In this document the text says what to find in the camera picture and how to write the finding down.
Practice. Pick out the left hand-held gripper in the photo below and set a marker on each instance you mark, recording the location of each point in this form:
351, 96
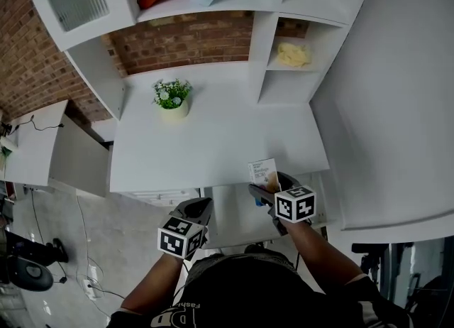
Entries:
177, 239

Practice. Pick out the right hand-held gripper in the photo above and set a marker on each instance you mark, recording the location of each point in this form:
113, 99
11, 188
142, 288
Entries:
296, 206

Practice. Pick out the small blue white box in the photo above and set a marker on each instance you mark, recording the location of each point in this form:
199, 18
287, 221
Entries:
262, 172

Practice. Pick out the wide white desk drawer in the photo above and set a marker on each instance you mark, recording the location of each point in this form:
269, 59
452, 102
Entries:
230, 220

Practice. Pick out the person's left forearm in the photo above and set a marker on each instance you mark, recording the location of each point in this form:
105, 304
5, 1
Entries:
152, 284

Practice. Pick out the person's right forearm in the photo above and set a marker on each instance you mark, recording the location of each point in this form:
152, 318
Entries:
319, 255

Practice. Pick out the small white side drawer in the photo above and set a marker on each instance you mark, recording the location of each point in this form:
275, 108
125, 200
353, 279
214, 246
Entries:
156, 196

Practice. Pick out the white desk with hutch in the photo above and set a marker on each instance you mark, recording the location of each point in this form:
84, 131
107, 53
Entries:
213, 142

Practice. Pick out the person's black shirt torso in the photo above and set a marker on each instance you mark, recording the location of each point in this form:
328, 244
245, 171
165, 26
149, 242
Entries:
248, 291

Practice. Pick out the potted plant in cream pot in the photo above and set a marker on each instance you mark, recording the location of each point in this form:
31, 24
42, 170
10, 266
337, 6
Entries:
172, 101

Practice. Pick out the white power strip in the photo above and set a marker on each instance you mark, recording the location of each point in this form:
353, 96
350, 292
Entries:
91, 287

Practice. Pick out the yellow cloth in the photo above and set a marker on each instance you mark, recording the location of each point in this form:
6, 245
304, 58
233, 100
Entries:
292, 55

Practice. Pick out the black-framed glass door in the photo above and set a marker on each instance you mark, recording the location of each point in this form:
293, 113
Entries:
418, 277

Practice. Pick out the small white side table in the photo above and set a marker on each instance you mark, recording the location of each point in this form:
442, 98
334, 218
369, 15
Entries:
32, 152

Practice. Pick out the black round base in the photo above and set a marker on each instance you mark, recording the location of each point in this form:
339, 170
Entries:
32, 273

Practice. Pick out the small artificial flower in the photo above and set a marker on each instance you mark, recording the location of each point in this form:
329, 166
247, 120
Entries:
7, 151

